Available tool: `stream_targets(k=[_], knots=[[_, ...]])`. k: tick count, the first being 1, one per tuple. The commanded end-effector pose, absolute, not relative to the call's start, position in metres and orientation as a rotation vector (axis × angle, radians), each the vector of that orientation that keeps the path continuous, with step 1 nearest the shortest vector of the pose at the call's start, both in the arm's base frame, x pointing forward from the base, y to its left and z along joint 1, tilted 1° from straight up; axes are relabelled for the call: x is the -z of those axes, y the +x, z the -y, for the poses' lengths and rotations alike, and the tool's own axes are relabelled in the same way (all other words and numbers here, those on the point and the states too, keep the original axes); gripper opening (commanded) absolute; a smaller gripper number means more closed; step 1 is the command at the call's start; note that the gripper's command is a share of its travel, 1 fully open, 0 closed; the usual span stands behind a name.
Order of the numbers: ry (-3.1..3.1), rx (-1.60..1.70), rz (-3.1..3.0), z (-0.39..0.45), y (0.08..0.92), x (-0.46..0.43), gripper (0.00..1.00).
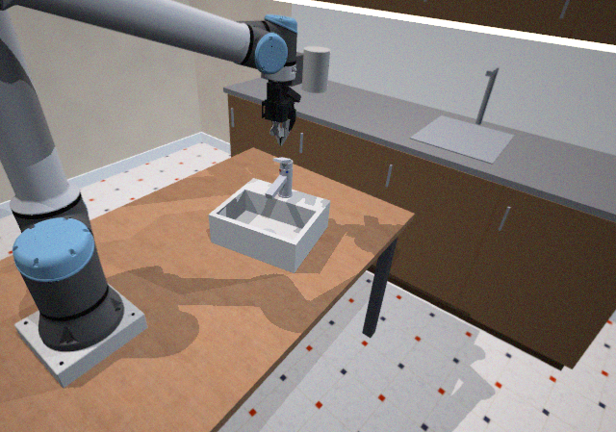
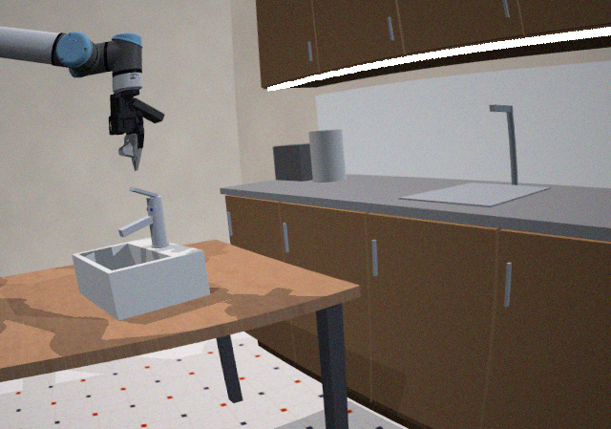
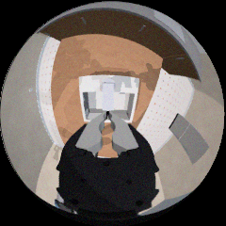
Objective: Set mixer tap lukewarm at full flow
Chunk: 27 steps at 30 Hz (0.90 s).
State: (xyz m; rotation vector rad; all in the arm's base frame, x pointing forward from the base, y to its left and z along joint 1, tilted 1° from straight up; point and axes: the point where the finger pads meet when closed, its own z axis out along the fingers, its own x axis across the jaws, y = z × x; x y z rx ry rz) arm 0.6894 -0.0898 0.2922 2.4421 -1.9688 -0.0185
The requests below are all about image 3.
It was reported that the grey square sink basin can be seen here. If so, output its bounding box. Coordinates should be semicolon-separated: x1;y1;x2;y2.
79;75;139;122

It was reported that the grey mixer tap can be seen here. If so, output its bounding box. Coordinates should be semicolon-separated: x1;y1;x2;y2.
101;78;116;111

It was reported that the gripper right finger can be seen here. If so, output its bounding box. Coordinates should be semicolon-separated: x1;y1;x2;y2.
108;110;159;173

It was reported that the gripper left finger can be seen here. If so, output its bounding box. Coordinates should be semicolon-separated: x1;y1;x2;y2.
56;111;108;171

